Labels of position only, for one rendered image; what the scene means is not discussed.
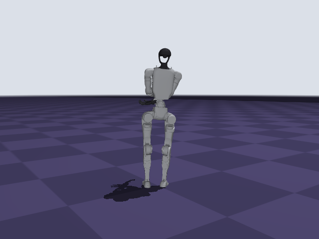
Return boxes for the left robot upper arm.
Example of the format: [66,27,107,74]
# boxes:
[145,68,154,94]

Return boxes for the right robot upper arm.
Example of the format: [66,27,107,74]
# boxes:
[170,71,182,97]

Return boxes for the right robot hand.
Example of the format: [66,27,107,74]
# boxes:
[139,99,157,105]

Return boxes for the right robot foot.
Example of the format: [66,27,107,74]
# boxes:
[160,180,168,187]

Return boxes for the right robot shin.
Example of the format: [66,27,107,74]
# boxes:
[162,146,171,181]

